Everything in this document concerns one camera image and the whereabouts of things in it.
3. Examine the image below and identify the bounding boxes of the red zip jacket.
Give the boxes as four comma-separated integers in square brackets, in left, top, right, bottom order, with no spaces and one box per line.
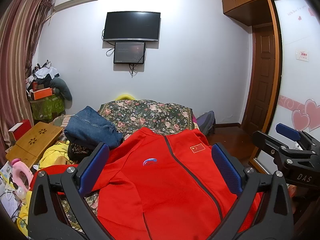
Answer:
[42,128,260,239]

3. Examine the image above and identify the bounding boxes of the pile of clutter clothes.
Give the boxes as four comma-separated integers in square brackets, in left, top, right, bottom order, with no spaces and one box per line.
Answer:
[26,60,60,93]

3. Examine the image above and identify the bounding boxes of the brown wooden door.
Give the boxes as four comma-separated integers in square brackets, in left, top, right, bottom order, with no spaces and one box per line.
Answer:
[242,25,275,135]

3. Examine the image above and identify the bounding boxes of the pink plush toy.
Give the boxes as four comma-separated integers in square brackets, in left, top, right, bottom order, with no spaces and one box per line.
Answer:
[11,158,34,192]

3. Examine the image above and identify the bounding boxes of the yellow blanket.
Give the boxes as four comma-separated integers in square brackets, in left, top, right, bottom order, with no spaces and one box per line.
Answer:
[16,140,70,237]

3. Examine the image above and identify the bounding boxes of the black folded garment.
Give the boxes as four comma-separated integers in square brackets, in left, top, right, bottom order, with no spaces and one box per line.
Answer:
[67,142,93,163]

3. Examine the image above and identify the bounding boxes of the wooden lap desk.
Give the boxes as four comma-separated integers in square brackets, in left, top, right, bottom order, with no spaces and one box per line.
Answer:
[6,122,63,168]

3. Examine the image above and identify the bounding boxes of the red white box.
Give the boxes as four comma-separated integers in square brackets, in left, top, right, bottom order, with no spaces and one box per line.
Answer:
[8,119,31,142]

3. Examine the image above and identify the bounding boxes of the folded blue jeans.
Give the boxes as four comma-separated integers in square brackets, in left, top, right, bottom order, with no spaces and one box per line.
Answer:
[64,106,123,149]

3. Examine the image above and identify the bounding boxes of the green covered side table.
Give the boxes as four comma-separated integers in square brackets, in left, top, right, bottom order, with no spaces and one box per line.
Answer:
[30,94,65,122]

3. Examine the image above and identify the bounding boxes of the orange box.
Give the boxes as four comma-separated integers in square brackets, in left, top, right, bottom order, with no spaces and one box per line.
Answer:
[30,88,53,100]

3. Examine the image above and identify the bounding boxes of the floral green bed quilt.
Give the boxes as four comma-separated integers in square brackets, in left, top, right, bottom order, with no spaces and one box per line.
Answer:
[98,100,198,140]

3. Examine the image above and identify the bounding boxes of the yellow round headboard object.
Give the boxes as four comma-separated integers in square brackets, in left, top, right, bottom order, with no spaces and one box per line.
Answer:
[116,94,135,101]

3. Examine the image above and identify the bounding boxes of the striped red gold curtain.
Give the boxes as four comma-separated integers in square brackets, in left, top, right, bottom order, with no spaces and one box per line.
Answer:
[1,0,53,164]

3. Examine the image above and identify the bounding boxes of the small black wall monitor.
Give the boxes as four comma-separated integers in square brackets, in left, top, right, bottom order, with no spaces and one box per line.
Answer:
[113,41,146,64]

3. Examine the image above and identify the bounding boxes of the large black wall television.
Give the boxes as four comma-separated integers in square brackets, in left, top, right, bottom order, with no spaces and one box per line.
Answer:
[103,11,161,42]

